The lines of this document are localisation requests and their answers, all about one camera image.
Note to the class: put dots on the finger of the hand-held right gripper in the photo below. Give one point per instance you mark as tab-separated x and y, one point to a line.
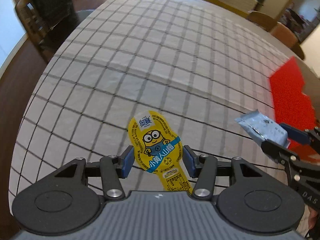
295	133
277	152

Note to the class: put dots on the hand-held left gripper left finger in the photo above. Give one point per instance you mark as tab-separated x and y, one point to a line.
127	161

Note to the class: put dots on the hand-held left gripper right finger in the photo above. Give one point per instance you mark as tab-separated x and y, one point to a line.
189	161

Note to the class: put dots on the silver snack packet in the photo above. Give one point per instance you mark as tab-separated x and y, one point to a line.
265	127

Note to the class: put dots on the yellow cartoon snack packet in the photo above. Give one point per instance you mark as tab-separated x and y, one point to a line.
152	140

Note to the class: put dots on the red cardboard box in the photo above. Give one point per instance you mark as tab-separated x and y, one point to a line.
287	87

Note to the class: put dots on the wooden chair with dark cloth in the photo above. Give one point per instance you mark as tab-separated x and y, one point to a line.
50	10

